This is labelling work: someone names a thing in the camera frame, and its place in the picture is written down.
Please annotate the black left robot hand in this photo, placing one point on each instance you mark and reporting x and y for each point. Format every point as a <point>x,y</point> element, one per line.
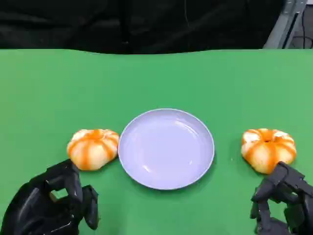
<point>36,208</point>

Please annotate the grey metal frame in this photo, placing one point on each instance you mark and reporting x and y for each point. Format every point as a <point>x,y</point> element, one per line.
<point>281,27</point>

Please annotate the lilac plate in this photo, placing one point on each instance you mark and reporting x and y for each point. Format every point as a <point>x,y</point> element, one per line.
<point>166,149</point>

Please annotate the black backdrop curtain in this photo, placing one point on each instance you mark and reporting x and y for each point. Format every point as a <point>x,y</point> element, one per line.
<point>122,22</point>

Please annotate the orange white toy bread roll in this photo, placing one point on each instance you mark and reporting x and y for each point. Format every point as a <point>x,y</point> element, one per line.
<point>93,149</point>
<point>267,150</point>

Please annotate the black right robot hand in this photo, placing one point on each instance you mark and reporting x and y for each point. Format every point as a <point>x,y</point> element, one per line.
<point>293,186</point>

